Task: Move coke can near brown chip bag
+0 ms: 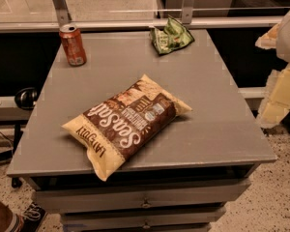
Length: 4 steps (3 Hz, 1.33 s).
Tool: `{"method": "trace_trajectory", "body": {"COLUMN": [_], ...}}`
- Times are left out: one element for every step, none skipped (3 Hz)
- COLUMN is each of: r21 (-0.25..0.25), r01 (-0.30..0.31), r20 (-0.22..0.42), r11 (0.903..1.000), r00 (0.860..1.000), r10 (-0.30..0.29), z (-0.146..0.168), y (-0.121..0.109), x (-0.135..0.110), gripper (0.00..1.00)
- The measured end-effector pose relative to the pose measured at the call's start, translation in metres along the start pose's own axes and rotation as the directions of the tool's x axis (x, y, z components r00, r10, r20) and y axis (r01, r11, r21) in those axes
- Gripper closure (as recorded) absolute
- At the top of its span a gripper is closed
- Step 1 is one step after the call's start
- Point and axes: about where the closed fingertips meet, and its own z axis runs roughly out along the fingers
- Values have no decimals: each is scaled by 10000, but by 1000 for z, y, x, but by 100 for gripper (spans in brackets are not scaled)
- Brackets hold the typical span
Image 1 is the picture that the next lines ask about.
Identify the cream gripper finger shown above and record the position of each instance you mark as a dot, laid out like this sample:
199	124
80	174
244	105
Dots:
276	104
268	40

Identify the red coke can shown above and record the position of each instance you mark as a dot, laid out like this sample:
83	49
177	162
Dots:
72	43

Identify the green chip bag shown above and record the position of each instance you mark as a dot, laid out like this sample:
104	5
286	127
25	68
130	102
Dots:
173	36

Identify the brown chip bag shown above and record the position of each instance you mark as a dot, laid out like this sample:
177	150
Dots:
117	128

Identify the grey drawer cabinet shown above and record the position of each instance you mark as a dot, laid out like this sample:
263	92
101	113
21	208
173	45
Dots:
188	172

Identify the upper drawer knob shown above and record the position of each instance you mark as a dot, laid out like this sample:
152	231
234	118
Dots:
146	204

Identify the drawer knob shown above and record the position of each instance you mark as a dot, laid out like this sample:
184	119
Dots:
146	226
146	204

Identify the lower drawer knob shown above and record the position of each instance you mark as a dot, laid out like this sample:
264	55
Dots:
146	226

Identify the black round object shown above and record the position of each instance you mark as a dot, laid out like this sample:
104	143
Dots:
26	98

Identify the black sneaker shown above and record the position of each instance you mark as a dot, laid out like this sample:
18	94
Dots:
32	218

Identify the person's leg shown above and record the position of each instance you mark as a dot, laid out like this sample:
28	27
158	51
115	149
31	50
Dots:
9	222

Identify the metal railing frame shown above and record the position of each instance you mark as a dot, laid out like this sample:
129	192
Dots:
88	15

